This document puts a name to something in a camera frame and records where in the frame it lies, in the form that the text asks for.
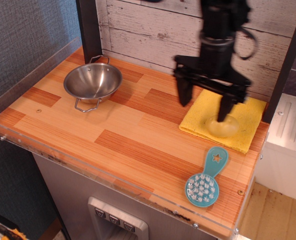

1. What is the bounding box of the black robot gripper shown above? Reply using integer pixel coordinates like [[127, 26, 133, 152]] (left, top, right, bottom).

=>
[[174, 39, 251, 123]]

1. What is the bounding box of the yellow toy potato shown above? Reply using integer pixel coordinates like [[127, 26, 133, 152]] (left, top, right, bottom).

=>
[[205, 115, 240, 138]]

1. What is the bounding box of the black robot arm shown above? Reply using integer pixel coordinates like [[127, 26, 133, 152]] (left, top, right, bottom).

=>
[[174, 0, 251, 122]]

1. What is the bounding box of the small steel pot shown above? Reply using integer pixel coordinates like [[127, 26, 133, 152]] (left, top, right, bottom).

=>
[[63, 55, 123, 113]]

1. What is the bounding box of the yellow folded cloth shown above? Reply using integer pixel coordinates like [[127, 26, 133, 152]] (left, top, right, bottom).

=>
[[179, 89, 266, 154]]

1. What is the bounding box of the teal scrub brush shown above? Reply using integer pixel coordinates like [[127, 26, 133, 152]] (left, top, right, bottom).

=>
[[185, 146, 229, 208]]

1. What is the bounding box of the white cabinet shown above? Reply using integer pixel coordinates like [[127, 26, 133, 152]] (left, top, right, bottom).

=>
[[255, 94, 296, 199]]

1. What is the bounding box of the silver dispenser button panel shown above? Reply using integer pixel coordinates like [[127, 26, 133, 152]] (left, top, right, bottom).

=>
[[88, 197, 149, 240]]

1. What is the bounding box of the grey toy fridge cabinet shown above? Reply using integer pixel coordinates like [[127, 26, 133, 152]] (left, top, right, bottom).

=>
[[33, 154, 214, 240]]

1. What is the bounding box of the clear acrylic table guard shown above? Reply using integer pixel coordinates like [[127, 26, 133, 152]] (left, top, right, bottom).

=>
[[0, 48, 269, 240]]

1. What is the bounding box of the yellow black object corner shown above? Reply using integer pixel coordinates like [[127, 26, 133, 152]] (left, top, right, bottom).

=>
[[0, 215, 27, 240]]

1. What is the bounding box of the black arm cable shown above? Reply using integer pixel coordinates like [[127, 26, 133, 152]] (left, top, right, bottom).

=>
[[234, 27, 260, 61]]

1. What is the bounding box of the right dark frame post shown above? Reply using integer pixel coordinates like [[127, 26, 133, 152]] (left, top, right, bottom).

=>
[[262, 28, 296, 124]]

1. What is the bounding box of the dark frame post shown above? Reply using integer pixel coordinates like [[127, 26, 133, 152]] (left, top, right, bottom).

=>
[[262, 28, 296, 124], [76, 0, 102, 63]]

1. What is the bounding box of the left dark frame post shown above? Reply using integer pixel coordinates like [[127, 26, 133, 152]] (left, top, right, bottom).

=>
[[76, 0, 102, 63]]

